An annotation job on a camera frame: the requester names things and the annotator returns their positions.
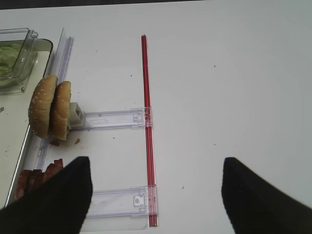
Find green lettuce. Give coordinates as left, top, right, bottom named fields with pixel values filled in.
left=0, top=42, right=21, bottom=87

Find metal tray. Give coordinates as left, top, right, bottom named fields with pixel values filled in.
left=0, top=39, right=53, bottom=207

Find clear pusher track upper right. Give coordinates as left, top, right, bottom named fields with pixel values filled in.
left=72, top=108, right=145, bottom=131

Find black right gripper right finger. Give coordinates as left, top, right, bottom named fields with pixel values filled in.
left=221, top=157, right=312, bottom=234

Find clear plastic vegetable box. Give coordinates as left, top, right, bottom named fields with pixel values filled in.
left=0, top=28, right=38, bottom=94

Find clear pusher track lower right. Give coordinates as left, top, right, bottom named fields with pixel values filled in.
left=87, top=185, right=158, bottom=218

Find sesame bun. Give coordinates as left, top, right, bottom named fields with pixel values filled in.
left=28, top=75, right=58, bottom=138
left=49, top=81, right=71, bottom=140

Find sesame top bun front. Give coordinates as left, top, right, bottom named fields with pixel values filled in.
left=28, top=75, right=58, bottom=138

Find white pusher block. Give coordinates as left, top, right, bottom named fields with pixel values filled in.
left=67, top=102, right=84, bottom=130

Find red meat slices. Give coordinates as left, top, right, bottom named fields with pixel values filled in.
left=13, top=158, right=63, bottom=201

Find sesame top bun rear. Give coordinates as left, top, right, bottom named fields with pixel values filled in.
left=49, top=81, right=71, bottom=140

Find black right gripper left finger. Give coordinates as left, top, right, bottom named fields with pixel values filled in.
left=0, top=156, right=93, bottom=234

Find clear pusher track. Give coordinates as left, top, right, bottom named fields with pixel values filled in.
left=72, top=108, right=145, bottom=131
left=87, top=185, right=158, bottom=218

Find right red rail strip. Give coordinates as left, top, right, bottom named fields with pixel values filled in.
left=141, top=35, right=158, bottom=227

